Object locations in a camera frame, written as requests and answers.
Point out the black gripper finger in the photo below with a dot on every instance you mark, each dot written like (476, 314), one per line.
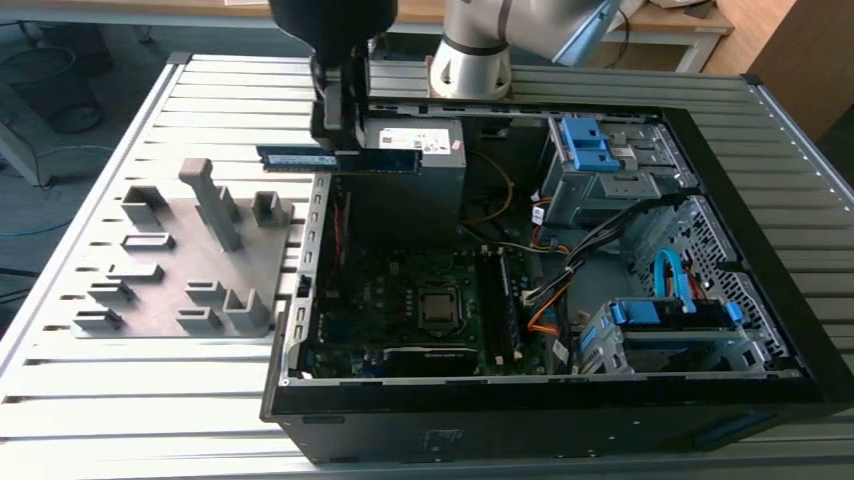
(333, 115)

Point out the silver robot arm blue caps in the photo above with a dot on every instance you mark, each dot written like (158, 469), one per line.
(467, 70)

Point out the grey power supply unit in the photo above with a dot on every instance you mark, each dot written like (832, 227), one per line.
(400, 200)

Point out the grey parts rack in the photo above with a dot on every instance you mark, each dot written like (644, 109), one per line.
(186, 260)

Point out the dark motherboard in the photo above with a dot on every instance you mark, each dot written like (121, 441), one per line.
(373, 300)

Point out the silver CPU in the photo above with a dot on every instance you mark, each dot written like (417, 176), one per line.
(440, 306)

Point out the grey metal disk bay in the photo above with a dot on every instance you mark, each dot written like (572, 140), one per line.
(600, 350)
(600, 195)

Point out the black graphics card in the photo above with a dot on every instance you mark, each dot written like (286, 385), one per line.
(429, 361)

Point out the blue disk carrier with disk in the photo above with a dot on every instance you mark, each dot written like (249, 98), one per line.
(640, 312)

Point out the black PC case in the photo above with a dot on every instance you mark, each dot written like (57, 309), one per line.
(533, 425)

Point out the brown wooden cabinet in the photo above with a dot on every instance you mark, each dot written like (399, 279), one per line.
(800, 60)

